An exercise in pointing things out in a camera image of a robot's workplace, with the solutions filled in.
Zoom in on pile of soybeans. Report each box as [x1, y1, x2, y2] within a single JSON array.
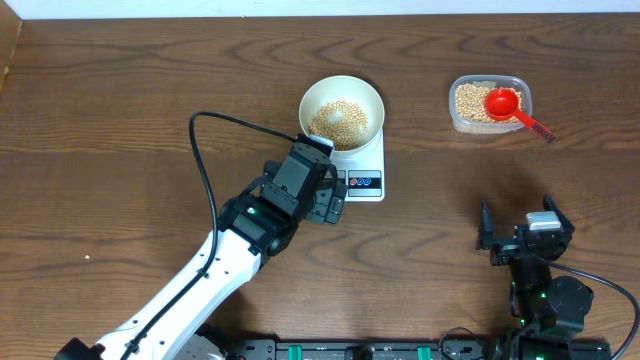
[[454, 82, 523, 123]]

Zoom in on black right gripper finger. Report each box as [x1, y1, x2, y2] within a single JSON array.
[[476, 201, 495, 250], [543, 194, 575, 233]]

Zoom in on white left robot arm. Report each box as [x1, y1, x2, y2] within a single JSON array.
[[56, 138, 346, 359]]

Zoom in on clear plastic container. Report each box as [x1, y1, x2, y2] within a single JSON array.
[[449, 74, 533, 135]]

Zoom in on soybeans in bowl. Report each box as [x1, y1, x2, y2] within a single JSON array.
[[309, 100, 369, 151]]

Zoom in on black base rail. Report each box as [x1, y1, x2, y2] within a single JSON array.
[[227, 338, 614, 360]]

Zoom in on cream bowl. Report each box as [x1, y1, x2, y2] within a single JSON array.
[[298, 75, 386, 149]]

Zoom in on red plastic scoop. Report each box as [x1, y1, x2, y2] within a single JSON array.
[[485, 89, 555, 143]]

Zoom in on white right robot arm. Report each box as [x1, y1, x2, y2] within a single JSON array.
[[476, 196, 594, 359]]

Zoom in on white digital kitchen scale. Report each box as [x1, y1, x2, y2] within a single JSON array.
[[331, 131, 385, 202]]

